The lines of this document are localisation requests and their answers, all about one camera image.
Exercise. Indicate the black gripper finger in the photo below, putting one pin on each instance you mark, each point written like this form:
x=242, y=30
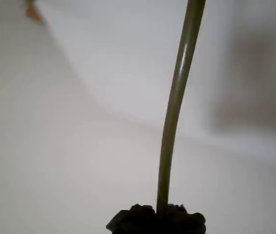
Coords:
x=189, y=223
x=133, y=221

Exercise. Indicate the red rose green stem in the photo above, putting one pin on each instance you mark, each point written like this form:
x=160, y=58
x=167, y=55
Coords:
x=180, y=73

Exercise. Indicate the small orange object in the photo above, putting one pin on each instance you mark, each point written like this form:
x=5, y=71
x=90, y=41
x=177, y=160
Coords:
x=34, y=13

